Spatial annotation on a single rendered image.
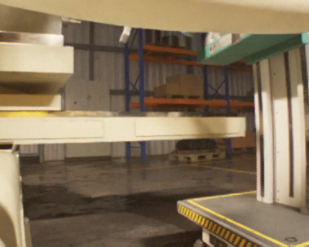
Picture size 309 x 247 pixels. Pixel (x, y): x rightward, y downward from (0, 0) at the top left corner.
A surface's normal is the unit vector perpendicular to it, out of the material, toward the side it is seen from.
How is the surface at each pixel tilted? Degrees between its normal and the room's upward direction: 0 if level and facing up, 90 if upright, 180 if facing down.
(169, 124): 90
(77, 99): 90
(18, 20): 90
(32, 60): 90
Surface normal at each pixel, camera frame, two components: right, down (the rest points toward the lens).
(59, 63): 0.42, -0.04
